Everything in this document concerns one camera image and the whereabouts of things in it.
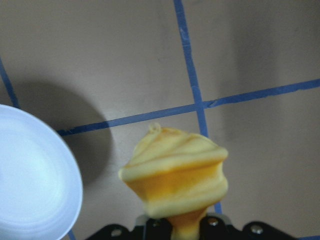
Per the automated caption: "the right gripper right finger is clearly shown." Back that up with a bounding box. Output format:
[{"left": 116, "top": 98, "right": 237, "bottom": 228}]
[{"left": 199, "top": 215, "right": 296, "bottom": 240}]

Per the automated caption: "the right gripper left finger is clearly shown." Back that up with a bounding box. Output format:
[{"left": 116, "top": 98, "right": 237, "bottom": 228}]
[{"left": 87, "top": 217, "right": 173, "bottom": 240}]

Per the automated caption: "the sliced yellow bread loaf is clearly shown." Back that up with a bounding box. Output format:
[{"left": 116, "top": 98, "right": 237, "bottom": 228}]
[{"left": 118, "top": 123, "right": 228, "bottom": 240}]

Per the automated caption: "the blue plate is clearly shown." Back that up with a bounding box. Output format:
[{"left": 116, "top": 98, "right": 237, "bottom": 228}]
[{"left": 0, "top": 105, "right": 83, "bottom": 240}]

